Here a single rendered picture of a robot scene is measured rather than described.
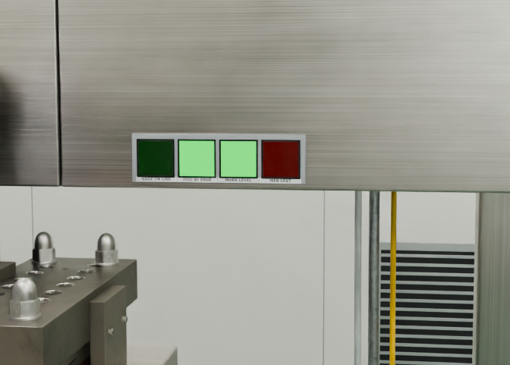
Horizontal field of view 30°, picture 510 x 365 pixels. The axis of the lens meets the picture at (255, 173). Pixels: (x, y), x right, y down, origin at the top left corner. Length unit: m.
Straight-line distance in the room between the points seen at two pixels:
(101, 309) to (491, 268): 0.63
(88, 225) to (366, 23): 2.68
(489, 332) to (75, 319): 0.68
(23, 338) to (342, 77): 0.57
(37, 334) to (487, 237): 0.75
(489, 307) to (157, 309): 2.48
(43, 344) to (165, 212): 2.75
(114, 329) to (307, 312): 2.56
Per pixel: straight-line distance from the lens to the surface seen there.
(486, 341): 1.56
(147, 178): 1.37
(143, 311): 3.89
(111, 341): 1.26
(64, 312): 1.13
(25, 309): 1.10
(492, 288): 1.54
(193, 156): 1.36
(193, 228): 3.78
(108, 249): 1.39
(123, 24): 1.39
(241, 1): 1.35
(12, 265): 1.34
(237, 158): 1.35
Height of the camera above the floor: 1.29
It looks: 6 degrees down
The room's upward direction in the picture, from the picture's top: straight up
